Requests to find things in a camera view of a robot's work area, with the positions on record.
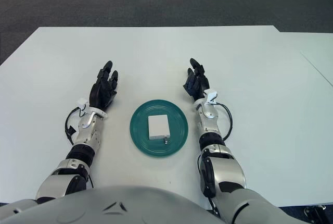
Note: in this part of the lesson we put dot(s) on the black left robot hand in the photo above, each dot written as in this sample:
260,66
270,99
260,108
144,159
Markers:
101,93

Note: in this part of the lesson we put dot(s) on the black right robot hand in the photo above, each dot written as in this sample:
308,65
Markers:
199,83

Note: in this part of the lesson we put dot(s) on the white wall charger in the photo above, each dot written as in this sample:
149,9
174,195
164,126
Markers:
158,126

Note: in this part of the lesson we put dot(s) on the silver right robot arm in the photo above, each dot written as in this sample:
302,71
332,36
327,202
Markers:
226,166

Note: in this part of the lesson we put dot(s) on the teal ceramic plate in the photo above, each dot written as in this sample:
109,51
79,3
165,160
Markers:
179,130

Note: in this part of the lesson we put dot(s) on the grey robot torso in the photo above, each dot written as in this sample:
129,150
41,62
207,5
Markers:
117,208

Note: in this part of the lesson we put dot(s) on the black metal stand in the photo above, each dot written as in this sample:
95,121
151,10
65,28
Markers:
313,212

